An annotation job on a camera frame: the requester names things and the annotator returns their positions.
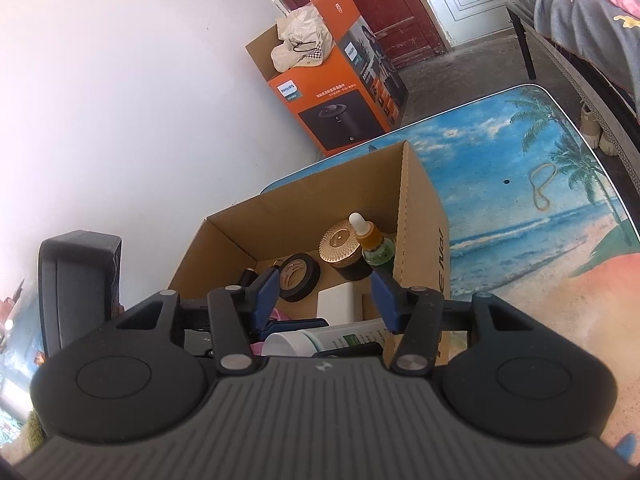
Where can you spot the grey blanket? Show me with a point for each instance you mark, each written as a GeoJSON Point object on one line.
{"type": "Point", "coordinates": [575, 15]}

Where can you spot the purple collapsible bowl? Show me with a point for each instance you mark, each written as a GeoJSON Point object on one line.
{"type": "Point", "coordinates": [260, 347]}

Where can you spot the white pill bottle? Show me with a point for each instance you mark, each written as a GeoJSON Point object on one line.
{"type": "Point", "coordinates": [310, 342]}

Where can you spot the orange appliance box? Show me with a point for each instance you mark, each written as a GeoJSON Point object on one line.
{"type": "Point", "coordinates": [325, 95]}

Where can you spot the green dropper bottle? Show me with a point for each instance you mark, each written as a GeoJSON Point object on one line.
{"type": "Point", "coordinates": [380, 250]}

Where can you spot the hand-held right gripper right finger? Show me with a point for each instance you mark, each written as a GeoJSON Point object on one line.
{"type": "Point", "coordinates": [385, 302]}

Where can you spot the black tape roll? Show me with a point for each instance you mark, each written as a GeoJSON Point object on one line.
{"type": "Point", "coordinates": [307, 280]}

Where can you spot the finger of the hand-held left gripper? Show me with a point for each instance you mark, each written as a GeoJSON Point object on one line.
{"type": "Point", "coordinates": [350, 350]}
{"type": "Point", "coordinates": [295, 325]}

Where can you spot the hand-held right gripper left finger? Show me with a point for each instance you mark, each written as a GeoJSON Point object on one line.
{"type": "Point", "coordinates": [267, 300]}

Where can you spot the tan rubber band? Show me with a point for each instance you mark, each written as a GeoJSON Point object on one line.
{"type": "Point", "coordinates": [533, 182]}

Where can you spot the red wooden door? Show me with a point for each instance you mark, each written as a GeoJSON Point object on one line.
{"type": "Point", "coordinates": [390, 5]}

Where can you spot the black metal bed frame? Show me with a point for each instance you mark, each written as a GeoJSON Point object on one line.
{"type": "Point", "coordinates": [522, 45]}

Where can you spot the beige shoe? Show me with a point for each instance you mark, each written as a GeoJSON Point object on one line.
{"type": "Point", "coordinates": [590, 125]}
{"type": "Point", "coordinates": [612, 144]}

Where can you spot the brown cardboard box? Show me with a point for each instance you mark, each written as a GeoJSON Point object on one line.
{"type": "Point", "coordinates": [425, 200]}

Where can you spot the crumpled cloth in box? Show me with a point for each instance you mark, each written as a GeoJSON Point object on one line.
{"type": "Point", "coordinates": [300, 35]}

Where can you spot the black lipstick tube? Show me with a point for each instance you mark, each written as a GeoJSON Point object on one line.
{"type": "Point", "coordinates": [248, 276]}

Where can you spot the white charger plug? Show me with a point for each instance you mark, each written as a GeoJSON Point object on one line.
{"type": "Point", "coordinates": [340, 302]}

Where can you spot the black jar with gold lid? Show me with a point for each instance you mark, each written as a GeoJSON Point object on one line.
{"type": "Point", "coordinates": [340, 245]}

